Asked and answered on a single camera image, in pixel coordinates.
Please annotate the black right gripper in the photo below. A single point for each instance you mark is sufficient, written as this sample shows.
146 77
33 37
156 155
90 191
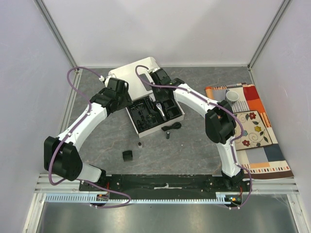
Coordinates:
160 97

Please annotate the silver black hair clipper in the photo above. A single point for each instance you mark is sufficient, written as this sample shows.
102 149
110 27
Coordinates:
161 110

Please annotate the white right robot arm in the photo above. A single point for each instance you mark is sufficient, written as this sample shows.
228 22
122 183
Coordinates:
220 123

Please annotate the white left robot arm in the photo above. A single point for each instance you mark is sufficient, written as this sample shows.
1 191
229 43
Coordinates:
61 153

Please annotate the white box with black tray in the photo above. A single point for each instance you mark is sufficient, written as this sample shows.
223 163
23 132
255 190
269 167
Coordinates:
143 113

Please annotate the black comb guard attachment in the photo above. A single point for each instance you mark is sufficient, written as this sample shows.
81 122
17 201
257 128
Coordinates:
127 155

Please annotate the white patterned cup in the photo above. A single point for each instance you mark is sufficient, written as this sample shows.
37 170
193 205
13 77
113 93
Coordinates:
231 97

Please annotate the colourful patchwork cloth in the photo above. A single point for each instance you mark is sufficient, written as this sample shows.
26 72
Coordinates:
258 149

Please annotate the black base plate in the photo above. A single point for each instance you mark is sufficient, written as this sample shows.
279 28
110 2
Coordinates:
198 182

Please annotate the grey slotted cable duct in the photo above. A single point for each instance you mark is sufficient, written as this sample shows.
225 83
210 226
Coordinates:
103 199

